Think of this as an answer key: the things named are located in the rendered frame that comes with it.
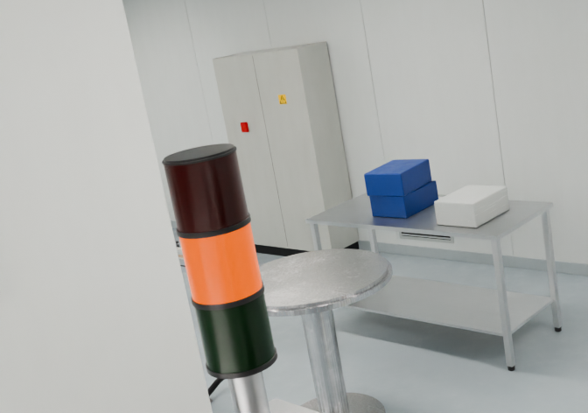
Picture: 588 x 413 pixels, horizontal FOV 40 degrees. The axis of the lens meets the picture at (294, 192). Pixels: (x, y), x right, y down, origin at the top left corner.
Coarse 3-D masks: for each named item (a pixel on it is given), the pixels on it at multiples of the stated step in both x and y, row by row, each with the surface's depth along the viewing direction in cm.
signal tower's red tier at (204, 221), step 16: (224, 160) 52; (176, 176) 52; (192, 176) 51; (208, 176) 51; (224, 176) 52; (240, 176) 53; (176, 192) 52; (192, 192) 52; (208, 192) 52; (224, 192) 52; (240, 192) 53; (176, 208) 53; (192, 208) 52; (208, 208) 52; (224, 208) 52; (240, 208) 53; (192, 224) 52; (208, 224) 52; (224, 224) 52
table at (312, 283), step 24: (264, 264) 496; (288, 264) 488; (312, 264) 480; (336, 264) 472; (360, 264) 465; (384, 264) 457; (264, 288) 454; (288, 288) 447; (312, 288) 441; (336, 288) 434; (360, 288) 428; (288, 312) 420; (312, 312) 418; (312, 336) 463; (336, 336) 471; (312, 360) 469; (336, 360) 468; (336, 384) 470; (312, 408) 498; (336, 408) 472; (360, 408) 488; (384, 408) 484
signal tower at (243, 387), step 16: (224, 144) 55; (176, 160) 52; (192, 160) 51; (208, 160) 51; (240, 224) 53; (192, 304) 55; (208, 304) 53; (224, 304) 53; (240, 304) 53; (208, 368) 56; (256, 368) 55; (240, 384) 56; (256, 384) 56; (240, 400) 56; (256, 400) 56
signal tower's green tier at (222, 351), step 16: (256, 304) 54; (208, 320) 54; (224, 320) 54; (240, 320) 54; (256, 320) 54; (208, 336) 54; (224, 336) 54; (240, 336) 54; (256, 336) 54; (208, 352) 55; (224, 352) 54; (240, 352) 54; (256, 352) 54; (272, 352) 56; (224, 368) 54; (240, 368) 54
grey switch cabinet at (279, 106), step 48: (288, 48) 743; (240, 96) 794; (288, 96) 747; (240, 144) 814; (288, 144) 765; (336, 144) 763; (288, 192) 784; (336, 192) 766; (288, 240) 804; (336, 240) 768
